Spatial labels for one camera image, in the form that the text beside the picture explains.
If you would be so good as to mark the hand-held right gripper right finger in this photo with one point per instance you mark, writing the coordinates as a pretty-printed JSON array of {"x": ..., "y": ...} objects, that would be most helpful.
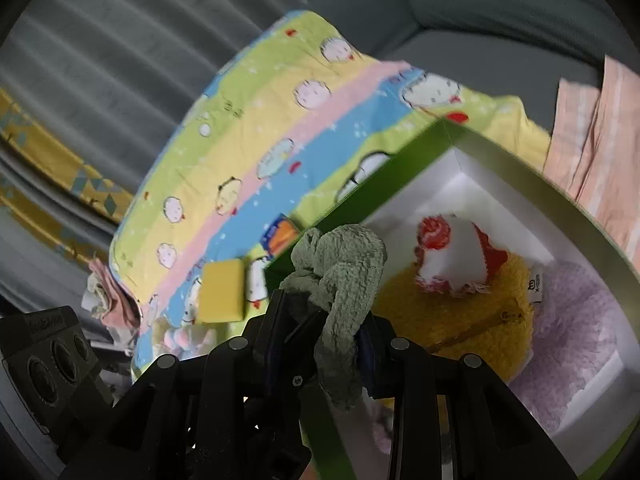
[{"x": 367, "y": 360}]

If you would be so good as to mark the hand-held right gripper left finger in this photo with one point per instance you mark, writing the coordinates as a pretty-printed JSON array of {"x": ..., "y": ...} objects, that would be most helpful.
[{"x": 280, "y": 330}]

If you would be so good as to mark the yellow green sponge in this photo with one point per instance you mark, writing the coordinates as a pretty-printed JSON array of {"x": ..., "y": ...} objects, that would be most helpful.
[{"x": 222, "y": 292}]

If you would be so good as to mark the green knit cloth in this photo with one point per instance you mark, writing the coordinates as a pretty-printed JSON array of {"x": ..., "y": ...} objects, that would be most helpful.
[{"x": 345, "y": 290}]

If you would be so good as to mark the yellow fuzzy pouch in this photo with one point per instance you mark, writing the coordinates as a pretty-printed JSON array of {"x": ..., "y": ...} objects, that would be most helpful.
[{"x": 480, "y": 320}]

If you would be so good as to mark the red white knit toy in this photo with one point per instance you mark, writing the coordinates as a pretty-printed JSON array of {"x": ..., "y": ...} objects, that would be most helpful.
[{"x": 450, "y": 255}]

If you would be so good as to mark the green box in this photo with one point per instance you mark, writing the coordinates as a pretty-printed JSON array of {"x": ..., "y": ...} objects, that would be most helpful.
[{"x": 390, "y": 180}]

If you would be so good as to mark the purple fluffy towel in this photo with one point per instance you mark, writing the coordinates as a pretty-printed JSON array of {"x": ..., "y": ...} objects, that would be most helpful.
[{"x": 575, "y": 340}]

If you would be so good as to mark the pile of crumpled clothes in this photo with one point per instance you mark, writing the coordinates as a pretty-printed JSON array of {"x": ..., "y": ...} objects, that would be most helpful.
[{"x": 110, "y": 300}]

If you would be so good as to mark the cartoon printed blanket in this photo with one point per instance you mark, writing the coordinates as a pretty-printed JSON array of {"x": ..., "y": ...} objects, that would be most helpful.
[{"x": 250, "y": 125}]

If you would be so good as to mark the yellow patterned curtain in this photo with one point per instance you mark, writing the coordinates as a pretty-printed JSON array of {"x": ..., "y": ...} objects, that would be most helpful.
[{"x": 50, "y": 150}]

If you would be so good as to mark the pink striped cloth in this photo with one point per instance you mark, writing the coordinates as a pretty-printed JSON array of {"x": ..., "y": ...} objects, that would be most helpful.
[{"x": 600, "y": 150}]

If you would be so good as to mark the grey curtain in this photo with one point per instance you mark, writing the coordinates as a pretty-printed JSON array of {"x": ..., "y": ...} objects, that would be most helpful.
[{"x": 100, "y": 35}]

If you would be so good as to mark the grey sofa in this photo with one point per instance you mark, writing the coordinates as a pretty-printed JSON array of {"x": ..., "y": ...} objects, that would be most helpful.
[{"x": 500, "y": 10}]

